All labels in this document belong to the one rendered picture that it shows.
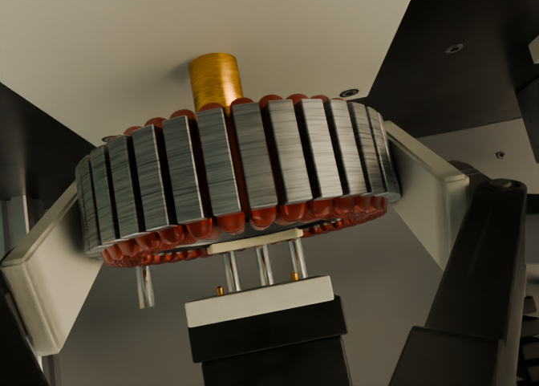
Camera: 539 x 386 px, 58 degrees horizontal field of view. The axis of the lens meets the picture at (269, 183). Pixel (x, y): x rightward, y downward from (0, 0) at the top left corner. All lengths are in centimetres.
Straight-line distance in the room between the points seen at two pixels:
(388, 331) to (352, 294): 4
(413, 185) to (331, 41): 7
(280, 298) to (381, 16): 12
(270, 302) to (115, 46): 11
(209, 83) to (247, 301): 9
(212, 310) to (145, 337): 25
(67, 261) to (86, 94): 8
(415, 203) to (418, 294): 29
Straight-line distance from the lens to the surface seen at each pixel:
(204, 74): 19
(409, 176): 16
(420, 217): 16
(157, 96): 22
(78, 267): 17
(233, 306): 20
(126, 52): 18
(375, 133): 16
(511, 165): 48
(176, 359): 44
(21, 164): 34
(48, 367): 42
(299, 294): 20
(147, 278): 26
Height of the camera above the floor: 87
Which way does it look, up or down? 11 degrees down
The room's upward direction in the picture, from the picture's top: 169 degrees clockwise
